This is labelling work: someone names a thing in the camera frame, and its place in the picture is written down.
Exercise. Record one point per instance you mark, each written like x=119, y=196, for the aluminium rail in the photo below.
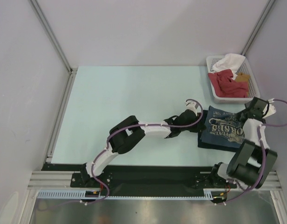
x=70, y=179

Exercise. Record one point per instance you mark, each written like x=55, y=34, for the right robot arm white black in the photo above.
x=253, y=161

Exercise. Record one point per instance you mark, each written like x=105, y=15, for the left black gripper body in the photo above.
x=194, y=128

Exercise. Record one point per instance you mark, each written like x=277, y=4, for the white cloth in basket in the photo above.
x=230, y=61

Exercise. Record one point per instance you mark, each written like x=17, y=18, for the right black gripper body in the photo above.
x=246, y=110

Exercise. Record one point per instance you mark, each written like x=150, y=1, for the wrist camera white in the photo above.
x=192, y=106
x=270, y=108

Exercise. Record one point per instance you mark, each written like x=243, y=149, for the white slotted cable duct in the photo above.
x=200, y=194

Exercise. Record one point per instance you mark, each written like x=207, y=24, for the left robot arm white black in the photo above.
x=127, y=134

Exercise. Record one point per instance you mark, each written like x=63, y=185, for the white plastic laundry basket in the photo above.
x=246, y=69

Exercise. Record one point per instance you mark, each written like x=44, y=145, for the right aluminium frame post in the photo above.
x=258, y=26

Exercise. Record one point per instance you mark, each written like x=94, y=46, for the blue-grey tank top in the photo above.
x=225, y=124

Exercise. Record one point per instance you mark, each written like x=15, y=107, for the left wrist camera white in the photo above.
x=192, y=106

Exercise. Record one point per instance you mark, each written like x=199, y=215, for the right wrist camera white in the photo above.
x=270, y=108

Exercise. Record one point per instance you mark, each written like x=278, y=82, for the aluminium frame post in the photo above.
x=258, y=26
x=51, y=35

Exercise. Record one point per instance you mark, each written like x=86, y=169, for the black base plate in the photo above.
x=175, y=173

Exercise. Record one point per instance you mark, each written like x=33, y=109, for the red tank top in basket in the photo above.
x=226, y=87

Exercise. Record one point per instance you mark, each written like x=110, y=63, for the left aluminium frame post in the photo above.
x=51, y=35

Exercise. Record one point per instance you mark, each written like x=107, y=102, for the navy jersey tank top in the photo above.
x=207, y=139

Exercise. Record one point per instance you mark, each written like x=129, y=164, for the tan cloth in basket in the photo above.
x=242, y=77

